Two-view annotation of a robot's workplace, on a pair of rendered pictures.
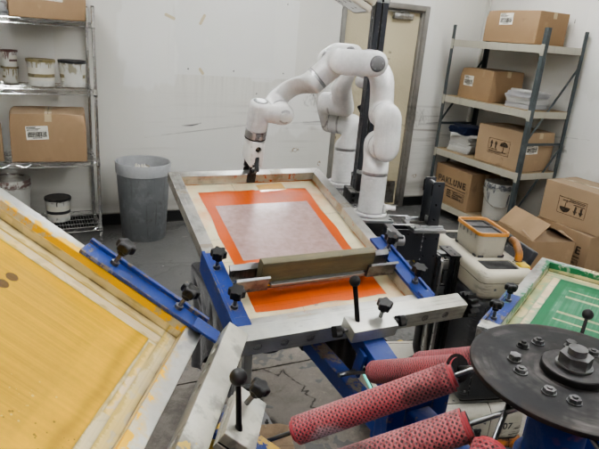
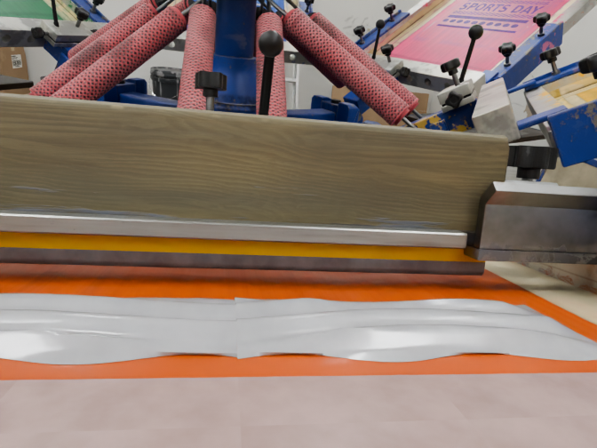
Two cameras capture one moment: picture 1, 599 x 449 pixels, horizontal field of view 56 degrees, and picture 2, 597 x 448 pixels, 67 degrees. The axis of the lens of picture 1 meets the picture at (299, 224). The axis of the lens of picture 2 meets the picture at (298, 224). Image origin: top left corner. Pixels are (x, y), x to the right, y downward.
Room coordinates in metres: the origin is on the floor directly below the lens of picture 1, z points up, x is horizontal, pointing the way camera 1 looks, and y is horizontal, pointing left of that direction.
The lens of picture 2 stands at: (1.71, 0.05, 1.23)
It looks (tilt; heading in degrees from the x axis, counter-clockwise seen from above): 24 degrees down; 196
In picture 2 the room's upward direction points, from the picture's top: 7 degrees clockwise
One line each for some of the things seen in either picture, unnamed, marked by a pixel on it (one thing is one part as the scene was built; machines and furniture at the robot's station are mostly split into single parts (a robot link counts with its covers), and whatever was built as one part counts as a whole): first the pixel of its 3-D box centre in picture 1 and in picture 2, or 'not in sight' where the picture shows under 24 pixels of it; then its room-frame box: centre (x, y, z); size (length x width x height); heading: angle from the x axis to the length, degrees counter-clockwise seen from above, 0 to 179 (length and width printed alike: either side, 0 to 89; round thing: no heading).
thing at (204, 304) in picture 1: (213, 347); not in sight; (1.63, 0.25, 0.74); 0.46 x 0.04 x 0.42; 27
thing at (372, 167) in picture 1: (378, 152); not in sight; (2.01, -0.26, 1.37); 0.13 x 0.10 x 0.16; 10
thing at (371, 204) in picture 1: (375, 193); not in sight; (2.02, -0.28, 1.21); 0.16 x 0.13 x 0.15; 102
